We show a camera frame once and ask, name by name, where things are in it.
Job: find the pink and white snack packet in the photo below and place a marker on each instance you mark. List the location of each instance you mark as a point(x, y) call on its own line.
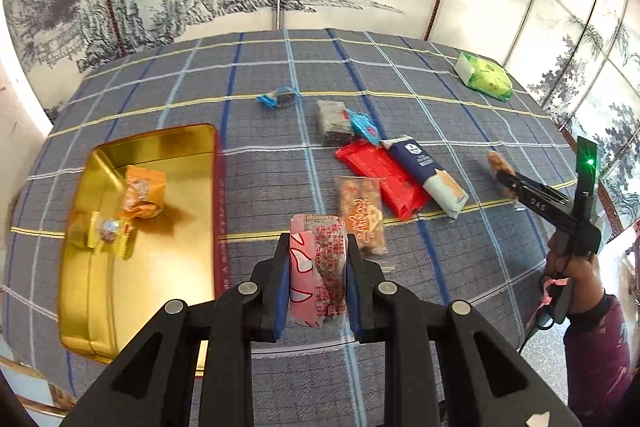
point(320, 267)

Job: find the grey dark snack packet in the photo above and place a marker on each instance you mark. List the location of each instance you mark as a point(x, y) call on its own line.
point(330, 123)

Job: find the red snack packet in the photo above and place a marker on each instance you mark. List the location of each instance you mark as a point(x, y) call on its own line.
point(382, 177)

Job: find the yellow candy packet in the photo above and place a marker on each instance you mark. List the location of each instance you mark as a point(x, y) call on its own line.
point(107, 232)

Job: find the green tissue pack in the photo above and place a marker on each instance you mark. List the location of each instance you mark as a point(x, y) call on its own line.
point(484, 78)

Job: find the brown snack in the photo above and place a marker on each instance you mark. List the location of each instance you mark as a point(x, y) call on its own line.
point(500, 163)

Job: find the wooden chair frame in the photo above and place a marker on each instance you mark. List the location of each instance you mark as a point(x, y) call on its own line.
point(30, 374)

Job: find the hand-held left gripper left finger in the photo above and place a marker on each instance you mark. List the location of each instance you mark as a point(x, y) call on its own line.
point(281, 289)

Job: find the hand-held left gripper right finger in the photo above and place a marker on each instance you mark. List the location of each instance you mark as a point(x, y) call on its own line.
point(356, 292)

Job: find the small blue twisted candy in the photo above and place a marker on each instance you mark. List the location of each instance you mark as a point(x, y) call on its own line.
point(277, 98)

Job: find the grey plaid tablecloth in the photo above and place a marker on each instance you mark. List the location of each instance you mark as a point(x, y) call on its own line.
point(280, 167)

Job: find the person's right hand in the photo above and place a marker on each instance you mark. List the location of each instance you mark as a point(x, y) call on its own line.
point(585, 277)

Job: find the gold tin box red sides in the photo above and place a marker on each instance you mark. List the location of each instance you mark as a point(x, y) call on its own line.
point(165, 257)

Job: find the orange candy packet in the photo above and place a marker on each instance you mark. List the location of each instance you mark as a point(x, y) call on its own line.
point(142, 194)

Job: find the light blue candy packet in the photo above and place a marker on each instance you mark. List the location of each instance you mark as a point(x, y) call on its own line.
point(364, 126)

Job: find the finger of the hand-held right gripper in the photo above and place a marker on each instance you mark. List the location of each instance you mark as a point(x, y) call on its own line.
point(535, 185)
point(537, 203)

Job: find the clear orange snack packet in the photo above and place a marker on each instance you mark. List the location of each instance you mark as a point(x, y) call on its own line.
point(361, 217)

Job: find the navy and white snack packet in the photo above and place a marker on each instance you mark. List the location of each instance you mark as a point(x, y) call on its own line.
point(420, 167)

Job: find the pink ribbon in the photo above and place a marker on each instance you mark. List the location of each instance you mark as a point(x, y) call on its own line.
point(551, 289)

